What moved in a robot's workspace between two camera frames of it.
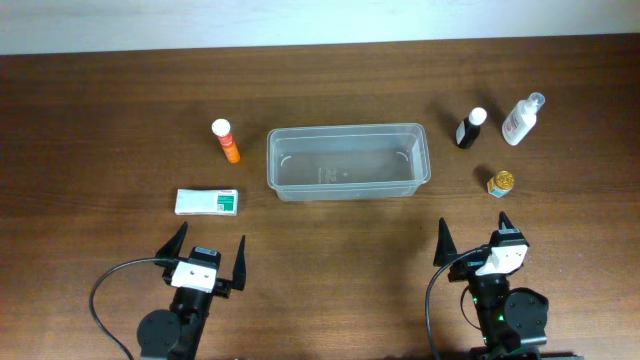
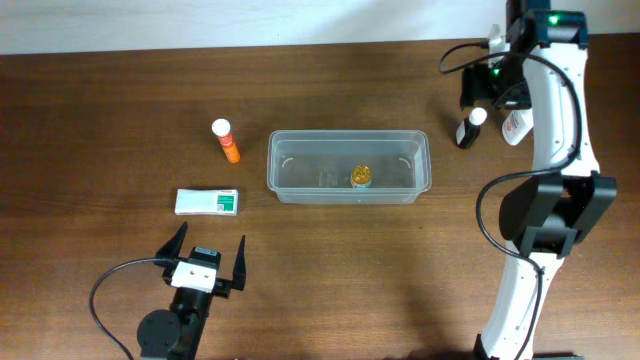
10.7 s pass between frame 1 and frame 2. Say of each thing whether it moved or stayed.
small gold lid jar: moved
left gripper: stayed
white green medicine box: stayed
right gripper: moved
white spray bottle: stayed
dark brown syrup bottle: stayed
